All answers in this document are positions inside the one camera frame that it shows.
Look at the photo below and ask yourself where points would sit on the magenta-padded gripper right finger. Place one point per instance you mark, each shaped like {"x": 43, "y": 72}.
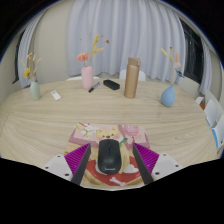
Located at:
{"x": 165, "y": 165}

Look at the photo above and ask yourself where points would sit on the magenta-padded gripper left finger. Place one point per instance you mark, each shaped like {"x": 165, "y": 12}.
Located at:
{"x": 58, "y": 166}

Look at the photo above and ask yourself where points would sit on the black computer mouse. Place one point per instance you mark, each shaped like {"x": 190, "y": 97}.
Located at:
{"x": 108, "y": 156}

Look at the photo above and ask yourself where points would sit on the cartoon dog print mouse pad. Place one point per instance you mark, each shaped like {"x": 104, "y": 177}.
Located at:
{"x": 83, "y": 133}

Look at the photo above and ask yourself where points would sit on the white chair with blue edge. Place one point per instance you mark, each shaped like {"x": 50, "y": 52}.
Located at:
{"x": 219, "y": 133}

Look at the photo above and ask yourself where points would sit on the blue vase with dried flowers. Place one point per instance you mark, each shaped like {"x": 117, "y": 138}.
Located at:
{"x": 168, "y": 97}

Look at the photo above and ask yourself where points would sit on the white remote control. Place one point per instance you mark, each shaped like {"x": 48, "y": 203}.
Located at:
{"x": 56, "y": 95}

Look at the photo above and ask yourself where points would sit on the green vase with yellow flowers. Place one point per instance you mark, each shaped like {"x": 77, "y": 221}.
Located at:
{"x": 35, "y": 91}

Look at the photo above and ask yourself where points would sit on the dark marker pen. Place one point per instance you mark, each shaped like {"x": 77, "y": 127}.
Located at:
{"x": 94, "y": 87}

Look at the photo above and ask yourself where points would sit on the bronze drink bottle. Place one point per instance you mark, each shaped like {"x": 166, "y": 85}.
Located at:
{"x": 132, "y": 80}

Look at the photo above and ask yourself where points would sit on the pink vase with orange flowers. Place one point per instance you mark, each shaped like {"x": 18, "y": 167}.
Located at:
{"x": 87, "y": 78}

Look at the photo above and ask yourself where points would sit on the black oblong case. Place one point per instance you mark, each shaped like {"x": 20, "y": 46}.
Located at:
{"x": 111, "y": 84}

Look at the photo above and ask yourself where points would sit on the narrow white curtain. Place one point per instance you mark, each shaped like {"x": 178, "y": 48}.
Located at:
{"x": 205, "y": 70}
{"x": 31, "y": 46}

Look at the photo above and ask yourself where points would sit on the dark window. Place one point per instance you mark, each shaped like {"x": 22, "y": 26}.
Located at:
{"x": 193, "y": 53}
{"x": 18, "y": 60}

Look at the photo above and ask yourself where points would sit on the wide white curtain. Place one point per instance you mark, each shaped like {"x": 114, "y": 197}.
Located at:
{"x": 126, "y": 33}

